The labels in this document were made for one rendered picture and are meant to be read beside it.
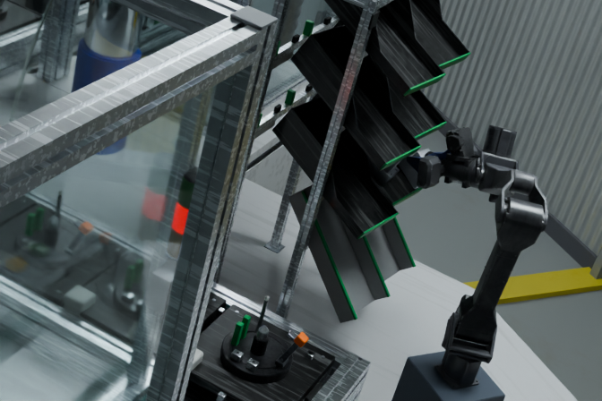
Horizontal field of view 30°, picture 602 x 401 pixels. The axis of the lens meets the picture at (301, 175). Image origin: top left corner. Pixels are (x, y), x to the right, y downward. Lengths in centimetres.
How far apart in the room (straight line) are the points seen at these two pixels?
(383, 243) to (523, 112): 266
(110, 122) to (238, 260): 190
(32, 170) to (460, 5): 482
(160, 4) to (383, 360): 161
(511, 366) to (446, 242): 210
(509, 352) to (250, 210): 73
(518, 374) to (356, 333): 37
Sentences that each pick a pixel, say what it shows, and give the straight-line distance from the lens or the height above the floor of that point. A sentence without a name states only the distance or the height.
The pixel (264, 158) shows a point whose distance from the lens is 319.
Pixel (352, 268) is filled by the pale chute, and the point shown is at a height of 105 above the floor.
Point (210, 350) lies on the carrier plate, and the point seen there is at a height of 97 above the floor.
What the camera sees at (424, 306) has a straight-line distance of 268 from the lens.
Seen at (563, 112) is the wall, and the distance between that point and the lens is 492.
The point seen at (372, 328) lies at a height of 86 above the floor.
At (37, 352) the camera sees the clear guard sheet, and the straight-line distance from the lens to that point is 85.
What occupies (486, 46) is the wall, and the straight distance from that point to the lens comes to 529.
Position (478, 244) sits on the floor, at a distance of 473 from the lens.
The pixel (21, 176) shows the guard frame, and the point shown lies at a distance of 69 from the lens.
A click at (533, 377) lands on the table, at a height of 86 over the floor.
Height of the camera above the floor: 234
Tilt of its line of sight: 29 degrees down
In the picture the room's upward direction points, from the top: 16 degrees clockwise
